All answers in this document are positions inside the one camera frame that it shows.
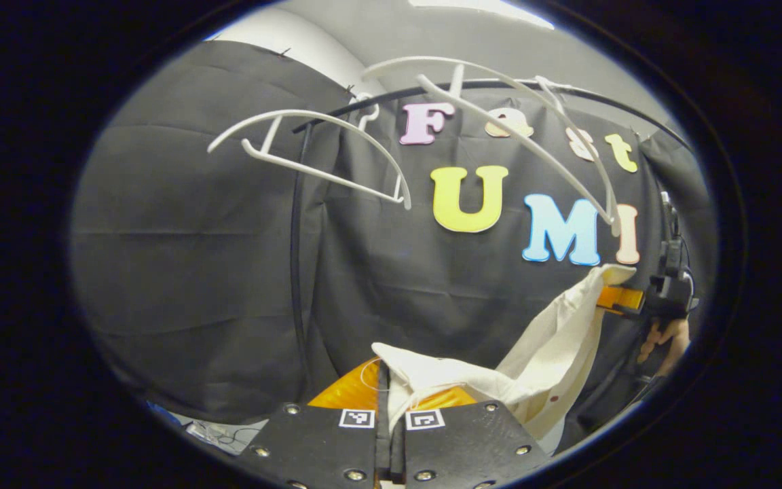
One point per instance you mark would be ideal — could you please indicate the black backdrop cloth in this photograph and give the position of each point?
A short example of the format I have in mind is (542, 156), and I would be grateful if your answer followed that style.
(194, 272)

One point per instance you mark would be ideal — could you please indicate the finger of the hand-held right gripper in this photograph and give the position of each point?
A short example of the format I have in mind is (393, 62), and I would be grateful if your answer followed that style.
(620, 299)

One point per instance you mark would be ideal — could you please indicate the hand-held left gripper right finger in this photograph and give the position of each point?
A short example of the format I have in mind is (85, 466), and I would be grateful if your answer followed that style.
(466, 448)

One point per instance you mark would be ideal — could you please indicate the white plastic hanger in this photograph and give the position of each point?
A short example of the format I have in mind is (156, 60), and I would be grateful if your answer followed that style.
(613, 221)
(406, 197)

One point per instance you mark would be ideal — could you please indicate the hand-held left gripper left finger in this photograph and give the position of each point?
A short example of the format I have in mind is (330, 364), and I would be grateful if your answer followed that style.
(323, 448)

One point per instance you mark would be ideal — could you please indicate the cream button shirt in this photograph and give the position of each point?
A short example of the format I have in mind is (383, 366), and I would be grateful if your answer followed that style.
(554, 339)

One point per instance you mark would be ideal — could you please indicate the black clothes rail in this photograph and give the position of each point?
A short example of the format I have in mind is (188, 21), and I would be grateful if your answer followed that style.
(296, 238)

